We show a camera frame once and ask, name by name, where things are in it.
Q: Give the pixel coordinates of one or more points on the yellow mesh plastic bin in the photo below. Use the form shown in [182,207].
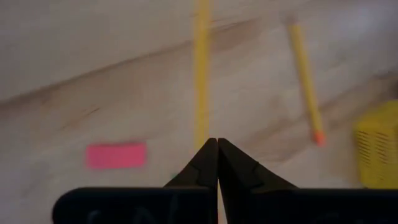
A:
[377,146]

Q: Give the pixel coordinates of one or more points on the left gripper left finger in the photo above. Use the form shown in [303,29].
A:
[199,186]

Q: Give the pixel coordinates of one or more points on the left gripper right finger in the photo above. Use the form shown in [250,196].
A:
[245,189]

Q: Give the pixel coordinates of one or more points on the pink eraser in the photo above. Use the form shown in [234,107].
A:
[116,155]

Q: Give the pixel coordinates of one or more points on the yellow pencil with orange tip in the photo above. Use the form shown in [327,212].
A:
[202,74]
[306,77]

